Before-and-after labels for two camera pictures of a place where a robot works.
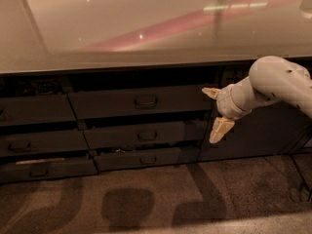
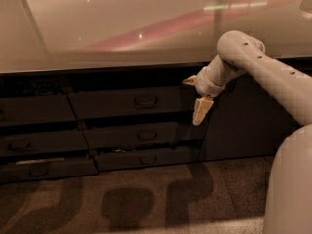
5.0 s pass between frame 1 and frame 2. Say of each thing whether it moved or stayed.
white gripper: moved
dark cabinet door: stayed
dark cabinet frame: stayed
